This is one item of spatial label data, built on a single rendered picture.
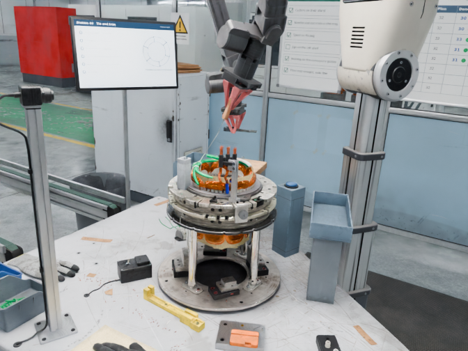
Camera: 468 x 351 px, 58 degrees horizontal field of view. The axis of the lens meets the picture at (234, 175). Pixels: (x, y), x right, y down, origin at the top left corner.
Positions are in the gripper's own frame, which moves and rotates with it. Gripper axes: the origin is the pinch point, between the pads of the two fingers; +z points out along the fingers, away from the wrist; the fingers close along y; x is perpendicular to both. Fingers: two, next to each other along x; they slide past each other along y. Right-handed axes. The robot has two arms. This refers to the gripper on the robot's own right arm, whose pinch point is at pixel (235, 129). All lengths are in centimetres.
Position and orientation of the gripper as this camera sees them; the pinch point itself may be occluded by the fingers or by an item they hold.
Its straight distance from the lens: 156.3
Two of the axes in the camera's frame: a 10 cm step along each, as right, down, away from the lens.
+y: -3.6, 3.5, -8.7
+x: 9.3, 1.1, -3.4
